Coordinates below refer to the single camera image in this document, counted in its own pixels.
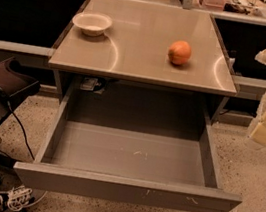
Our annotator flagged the grey metal cabinet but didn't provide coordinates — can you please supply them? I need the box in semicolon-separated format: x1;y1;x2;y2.
49;0;237;129

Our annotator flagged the grey metal top drawer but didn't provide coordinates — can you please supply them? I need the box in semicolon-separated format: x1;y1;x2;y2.
14;85;242;212

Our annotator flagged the white laced sneaker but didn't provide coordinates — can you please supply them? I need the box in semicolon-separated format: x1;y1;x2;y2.
0;181;37;212

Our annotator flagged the white paper bowl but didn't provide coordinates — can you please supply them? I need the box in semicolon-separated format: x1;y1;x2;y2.
72;12;113;37

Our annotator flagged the black VR headset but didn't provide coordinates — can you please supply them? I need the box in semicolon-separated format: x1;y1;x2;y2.
0;57;40;103

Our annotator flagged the black cable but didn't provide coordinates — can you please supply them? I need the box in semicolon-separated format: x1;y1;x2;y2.
0;100;45;161

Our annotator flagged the orange fruit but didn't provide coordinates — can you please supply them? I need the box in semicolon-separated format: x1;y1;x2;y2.
168;40;192;66

